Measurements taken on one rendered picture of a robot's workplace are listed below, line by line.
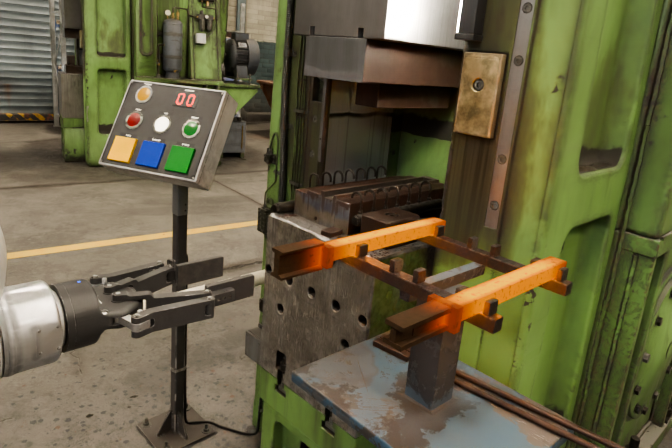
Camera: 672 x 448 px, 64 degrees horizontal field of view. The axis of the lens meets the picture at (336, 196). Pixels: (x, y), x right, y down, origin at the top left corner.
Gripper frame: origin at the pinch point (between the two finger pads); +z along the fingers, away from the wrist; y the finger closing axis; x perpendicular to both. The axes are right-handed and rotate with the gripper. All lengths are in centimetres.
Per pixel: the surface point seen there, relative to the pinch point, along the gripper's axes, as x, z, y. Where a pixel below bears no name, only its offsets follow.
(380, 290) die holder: -18, 48, -12
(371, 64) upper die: 29, 53, -26
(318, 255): 0.2, 17.3, 0.6
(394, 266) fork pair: 0.2, 24.4, 10.1
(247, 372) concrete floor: -102, 83, -107
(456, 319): 0.5, 17.3, 26.1
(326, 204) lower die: -5, 51, -34
